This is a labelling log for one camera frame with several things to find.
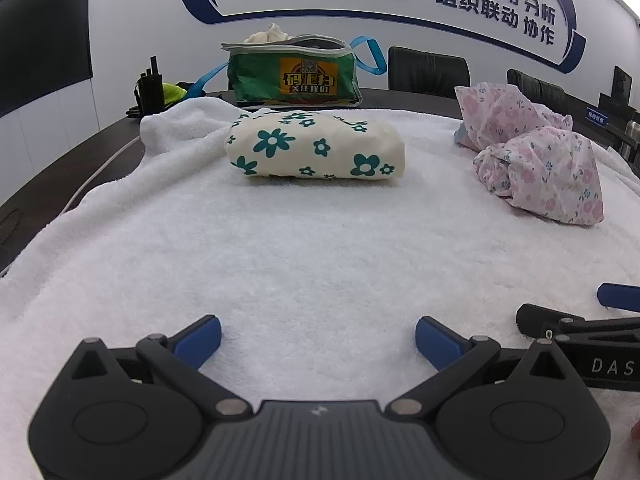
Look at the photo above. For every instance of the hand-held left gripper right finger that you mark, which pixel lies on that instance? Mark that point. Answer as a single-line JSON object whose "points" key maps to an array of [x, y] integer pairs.
{"points": [[437, 342]]}

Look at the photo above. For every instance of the neon yellow cloth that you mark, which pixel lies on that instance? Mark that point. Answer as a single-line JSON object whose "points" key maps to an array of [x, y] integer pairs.
{"points": [[174, 94]]}

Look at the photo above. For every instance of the cream cloth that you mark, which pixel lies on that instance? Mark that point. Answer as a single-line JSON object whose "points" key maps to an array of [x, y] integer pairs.
{"points": [[270, 35]]}

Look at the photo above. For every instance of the black walkie-talkie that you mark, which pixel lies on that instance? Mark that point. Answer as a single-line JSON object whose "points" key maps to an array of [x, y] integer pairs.
{"points": [[150, 90]]}

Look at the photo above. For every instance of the grey metal object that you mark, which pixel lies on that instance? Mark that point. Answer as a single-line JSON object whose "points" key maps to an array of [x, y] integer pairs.
{"points": [[631, 135]]}

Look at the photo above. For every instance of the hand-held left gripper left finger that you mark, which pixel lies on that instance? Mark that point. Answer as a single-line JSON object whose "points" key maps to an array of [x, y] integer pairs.
{"points": [[200, 341]]}

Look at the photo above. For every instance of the black wall screen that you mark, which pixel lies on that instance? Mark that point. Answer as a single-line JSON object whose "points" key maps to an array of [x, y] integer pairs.
{"points": [[40, 35]]}

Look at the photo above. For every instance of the black office chair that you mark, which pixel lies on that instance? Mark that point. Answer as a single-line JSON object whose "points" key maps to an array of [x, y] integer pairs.
{"points": [[430, 70], [537, 87]]}

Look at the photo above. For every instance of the cream garment with green flowers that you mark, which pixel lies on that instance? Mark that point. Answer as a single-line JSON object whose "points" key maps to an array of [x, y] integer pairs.
{"points": [[310, 145]]}

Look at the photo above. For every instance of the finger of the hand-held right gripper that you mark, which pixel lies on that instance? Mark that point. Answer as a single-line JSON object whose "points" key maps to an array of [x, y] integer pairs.
{"points": [[535, 320], [620, 295]]}

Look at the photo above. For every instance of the white terry towel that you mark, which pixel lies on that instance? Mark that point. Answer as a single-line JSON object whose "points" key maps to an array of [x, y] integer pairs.
{"points": [[300, 250]]}

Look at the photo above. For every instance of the blue name plate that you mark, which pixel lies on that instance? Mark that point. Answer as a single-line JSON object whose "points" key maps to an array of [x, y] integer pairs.
{"points": [[595, 116]]}

